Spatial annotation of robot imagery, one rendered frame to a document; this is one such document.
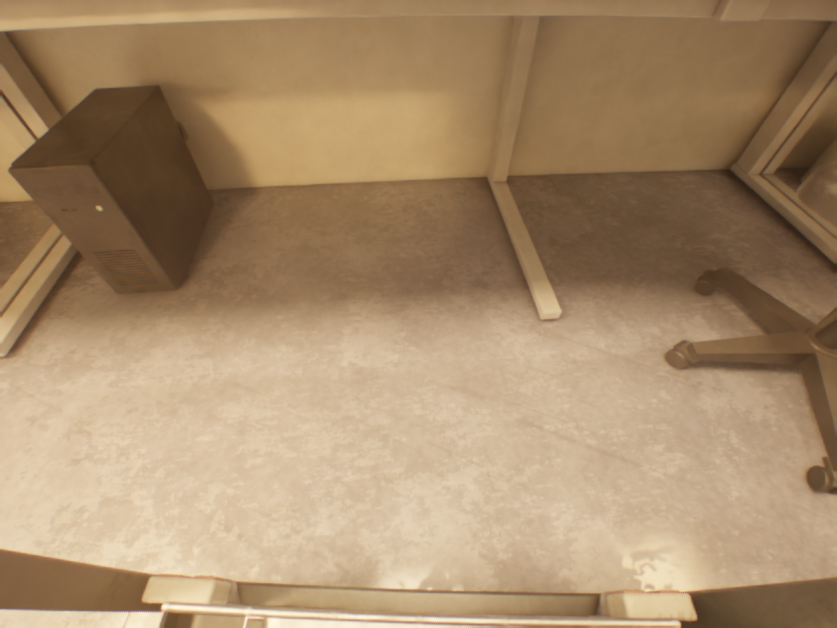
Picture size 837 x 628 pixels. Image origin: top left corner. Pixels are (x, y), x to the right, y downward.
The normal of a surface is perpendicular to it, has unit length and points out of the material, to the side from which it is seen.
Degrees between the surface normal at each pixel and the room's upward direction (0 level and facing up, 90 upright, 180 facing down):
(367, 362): 0
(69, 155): 0
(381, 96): 90
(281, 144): 90
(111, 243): 90
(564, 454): 0
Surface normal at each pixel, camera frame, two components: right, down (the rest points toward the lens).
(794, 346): -0.14, -0.62
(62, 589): 1.00, 0.03
